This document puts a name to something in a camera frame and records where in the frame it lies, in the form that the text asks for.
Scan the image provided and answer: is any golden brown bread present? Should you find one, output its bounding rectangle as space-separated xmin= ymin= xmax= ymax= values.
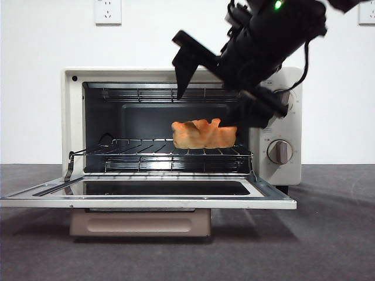
xmin=171 ymin=117 xmax=238 ymax=150

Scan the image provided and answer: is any glass oven door with handle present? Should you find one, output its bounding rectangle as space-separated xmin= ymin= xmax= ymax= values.
xmin=0 ymin=172 xmax=298 ymax=238

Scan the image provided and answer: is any cream oven dial knob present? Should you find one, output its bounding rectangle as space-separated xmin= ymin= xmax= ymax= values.
xmin=267 ymin=139 xmax=295 ymax=165
xmin=281 ymin=90 xmax=295 ymax=114

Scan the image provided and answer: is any cream Toshiba toaster oven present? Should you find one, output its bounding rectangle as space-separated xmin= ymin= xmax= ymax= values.
xmin=60 ymin=66 xmax=302 ymax=194

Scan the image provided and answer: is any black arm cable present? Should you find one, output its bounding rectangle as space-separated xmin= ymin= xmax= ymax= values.
xmin=274 ymin=39 xmax=312 ymax=94

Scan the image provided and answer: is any metal wire oven rack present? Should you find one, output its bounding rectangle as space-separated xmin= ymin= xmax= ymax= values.
xmin=69 ymin=138 xmax=254 ymax=156

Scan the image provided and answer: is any white wall socket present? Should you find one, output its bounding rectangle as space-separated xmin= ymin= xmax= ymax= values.
xmin=94 ymin=0 xmax=122 ymax=26
xmin=358 ymin=5 xmax=375 ymax=26

